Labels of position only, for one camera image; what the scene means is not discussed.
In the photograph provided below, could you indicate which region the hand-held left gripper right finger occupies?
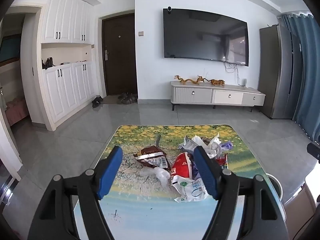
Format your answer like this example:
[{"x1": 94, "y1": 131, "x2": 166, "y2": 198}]
[{"x1": 194, "y1": 145, "x2": 290, "y2": 240}]

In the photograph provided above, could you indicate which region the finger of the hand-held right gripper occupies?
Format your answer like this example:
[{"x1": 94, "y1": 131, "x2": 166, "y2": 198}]
[{"x1": 307, "y1": 142, "x2": 320, "y2": 164}]

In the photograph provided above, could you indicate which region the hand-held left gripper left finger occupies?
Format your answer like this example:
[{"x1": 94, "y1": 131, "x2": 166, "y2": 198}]
[{"x1": 27, "y1": 145, "x2": 123, "y2": 240}]

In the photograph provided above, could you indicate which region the small red wrapper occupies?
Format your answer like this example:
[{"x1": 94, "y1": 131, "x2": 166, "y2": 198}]
[{"x1": 214, "y1": 154, "x2": 228, "y2": 168}]

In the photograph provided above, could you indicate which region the red snack bag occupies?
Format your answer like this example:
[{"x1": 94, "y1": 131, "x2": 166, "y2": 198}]
[{"x1": 171, "y1": 152, "x2": 199, "y2": 181}]

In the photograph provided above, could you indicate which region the white printed plastic bag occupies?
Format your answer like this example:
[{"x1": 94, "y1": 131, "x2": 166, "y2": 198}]
[{"x1": 172, "y1": 174, "x2": 210, "y2": 203}]

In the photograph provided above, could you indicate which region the brown snack wrapper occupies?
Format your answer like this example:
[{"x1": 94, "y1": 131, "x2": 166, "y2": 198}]
[{"x1": 133, "y1": 145, "x2": 171, "y2": 171}]

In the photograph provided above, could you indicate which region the clear plastic bag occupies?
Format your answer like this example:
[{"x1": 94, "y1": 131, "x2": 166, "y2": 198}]
[{"x1": 139, "y1": 166, "x2": 173, "y2": 186}]

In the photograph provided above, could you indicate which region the white trash bin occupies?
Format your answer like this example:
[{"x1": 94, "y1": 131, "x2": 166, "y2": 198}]
[{"x1": 265, "y1": 172, "x2": 283, "y2": 206}]

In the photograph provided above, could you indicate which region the crumpled white plastic bag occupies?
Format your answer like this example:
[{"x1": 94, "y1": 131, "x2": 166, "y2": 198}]
[{"x1": 197, "y1": 132, "x2": 222, "y2": 159}]

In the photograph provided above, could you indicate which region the silver grey wrapper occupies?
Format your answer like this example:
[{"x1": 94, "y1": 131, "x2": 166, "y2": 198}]
[{"x1": 178, "y1": 135, "x2": 201, "y2": 153}]

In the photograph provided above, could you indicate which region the brown doormat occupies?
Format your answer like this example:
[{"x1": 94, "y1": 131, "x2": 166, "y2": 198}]
[{"x1": 102, "y1": 95, "x2": 125, "y2": 105}]

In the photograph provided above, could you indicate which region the pair of black shoes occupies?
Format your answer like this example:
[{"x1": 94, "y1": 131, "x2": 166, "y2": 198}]
[{"x1": 91, "y1": 95, "x2": 104, "y2": 108}]

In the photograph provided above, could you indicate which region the pair of brown sandals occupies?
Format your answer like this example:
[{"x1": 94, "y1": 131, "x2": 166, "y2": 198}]
[{"x1": 117, "y1": 92, "x2": 138, "y2": 105}]

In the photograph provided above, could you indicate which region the blue curtain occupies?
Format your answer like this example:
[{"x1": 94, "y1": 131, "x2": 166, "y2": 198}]
[{"x1": 280, "y1": 12, "x2": 320, "y2": 143}]

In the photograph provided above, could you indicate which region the white television stand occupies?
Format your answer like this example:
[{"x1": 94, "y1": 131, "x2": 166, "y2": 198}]
[{"x1": 171, "y1": 81, "x2": 266, "y2": 112}]

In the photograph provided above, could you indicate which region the grey refrigerator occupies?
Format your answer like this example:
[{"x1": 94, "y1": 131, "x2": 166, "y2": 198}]
[{"x1": 259, "y1": 24, "x2": 304, "y2": 120}]

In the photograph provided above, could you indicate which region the long golden dragon figurine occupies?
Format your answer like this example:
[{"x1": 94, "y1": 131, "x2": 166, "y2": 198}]
[{"x1": 174, "y1": 75, "x2": 198, "y2": 84}]

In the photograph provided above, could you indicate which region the dark brown entrance door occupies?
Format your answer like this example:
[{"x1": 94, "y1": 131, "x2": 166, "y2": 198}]
[{"x1": 101, "y1": 14, "x2": 138, "y2": 97}]

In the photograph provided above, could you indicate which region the pink bed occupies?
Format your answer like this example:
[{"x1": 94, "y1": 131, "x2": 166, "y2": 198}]
[{"x1": 6, "y1": 97, "x2": 29, "y2": 127}]

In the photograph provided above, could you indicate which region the dark handbag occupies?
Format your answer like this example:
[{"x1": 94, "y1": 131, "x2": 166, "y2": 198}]
[{"x1": 42, "y1": 57, "x2": 57, "y2": 70}]

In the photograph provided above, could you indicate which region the white tall cabinet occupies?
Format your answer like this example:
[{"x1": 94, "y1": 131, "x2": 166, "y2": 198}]
[{"x1": 32, "y1": 0, "x2": 98, "y2": 132}]

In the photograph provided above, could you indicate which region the television cable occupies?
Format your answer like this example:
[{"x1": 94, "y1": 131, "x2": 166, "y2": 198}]
[{"x1": 224, "y1": 61, "x2": 241, "y2": 85}]

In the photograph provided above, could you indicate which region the wall mounted television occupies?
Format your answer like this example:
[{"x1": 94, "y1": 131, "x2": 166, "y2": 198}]
[{"x1": 163, "y1": 8, "x2": 250, "y2": 67}]

